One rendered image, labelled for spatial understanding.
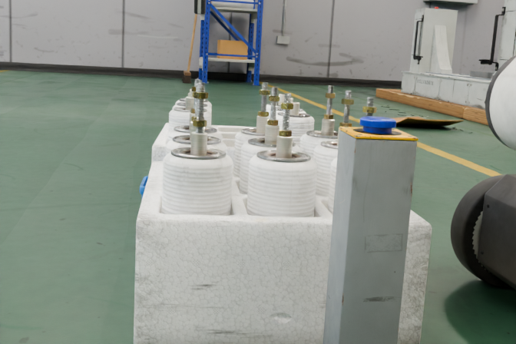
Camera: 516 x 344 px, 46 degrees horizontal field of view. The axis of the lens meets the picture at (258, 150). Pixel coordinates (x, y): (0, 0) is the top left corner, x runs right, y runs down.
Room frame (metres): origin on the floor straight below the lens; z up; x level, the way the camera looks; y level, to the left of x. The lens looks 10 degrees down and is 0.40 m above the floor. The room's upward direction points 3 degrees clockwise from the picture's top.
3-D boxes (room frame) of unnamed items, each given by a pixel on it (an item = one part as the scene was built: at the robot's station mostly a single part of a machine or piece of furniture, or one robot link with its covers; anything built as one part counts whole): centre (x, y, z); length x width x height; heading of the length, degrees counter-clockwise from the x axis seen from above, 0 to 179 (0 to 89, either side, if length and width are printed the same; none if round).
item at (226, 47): (6.82, 0.34, 0.36); 0.31 x 0.25 x 0.20; 100
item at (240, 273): (0.96, -0.02, 0.09); 0.39 x 0.39 x 0.18; 7
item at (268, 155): (0.84, -0.04, 0.25); 0.08 x 0.08 x 0.01
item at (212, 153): (0.83, 0.08, 0.25); 0.08 x 0.08 x 0.01
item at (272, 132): (0.96, -0.02, 0.26); 0.02 x 0.02 x 0.03
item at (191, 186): (0.83, 0.08, 0.16); 0.10 x 0.10 x 0.18
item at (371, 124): (0.68, -0.13, 0.32); 0.04 x 0.04 x 0.02
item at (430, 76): (4.69, -1.63, 0.45); 1.61 x 0.57 x 0.74; 10
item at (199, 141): (0.83, 0.08, 0.26); 0.02 x 0.02 x 0.03
